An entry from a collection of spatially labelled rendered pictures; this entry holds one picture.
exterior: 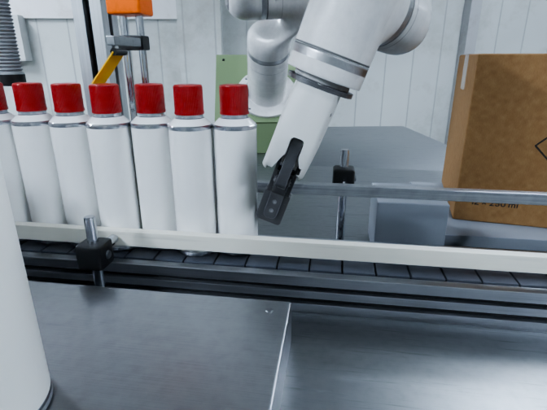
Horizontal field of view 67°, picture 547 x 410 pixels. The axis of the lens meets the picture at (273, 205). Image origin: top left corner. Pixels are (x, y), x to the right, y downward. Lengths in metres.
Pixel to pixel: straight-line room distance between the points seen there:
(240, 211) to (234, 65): 0.99
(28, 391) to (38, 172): 0.32
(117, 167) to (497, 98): 0.56
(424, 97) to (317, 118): 3.29
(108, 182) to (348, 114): 3.09
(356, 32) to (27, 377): 0.39
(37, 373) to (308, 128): 0.31
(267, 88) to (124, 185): 0.78
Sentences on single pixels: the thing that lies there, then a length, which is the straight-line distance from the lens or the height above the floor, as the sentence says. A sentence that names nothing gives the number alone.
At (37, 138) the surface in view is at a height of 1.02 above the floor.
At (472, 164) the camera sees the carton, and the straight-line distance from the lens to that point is 0.75.
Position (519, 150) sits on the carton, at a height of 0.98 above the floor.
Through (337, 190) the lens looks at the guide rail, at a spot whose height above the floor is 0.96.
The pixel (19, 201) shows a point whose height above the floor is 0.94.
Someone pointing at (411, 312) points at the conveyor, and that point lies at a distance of 0.50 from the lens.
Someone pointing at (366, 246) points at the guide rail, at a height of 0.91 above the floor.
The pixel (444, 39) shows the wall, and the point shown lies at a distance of 3.74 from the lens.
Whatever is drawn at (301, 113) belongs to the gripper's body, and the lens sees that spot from 0.42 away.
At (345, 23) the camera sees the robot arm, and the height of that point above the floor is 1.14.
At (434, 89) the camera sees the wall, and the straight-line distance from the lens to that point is 3.73.
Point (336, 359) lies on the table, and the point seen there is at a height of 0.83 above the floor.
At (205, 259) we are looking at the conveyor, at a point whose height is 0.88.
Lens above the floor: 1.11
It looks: 20 degrees down
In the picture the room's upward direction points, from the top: straight up
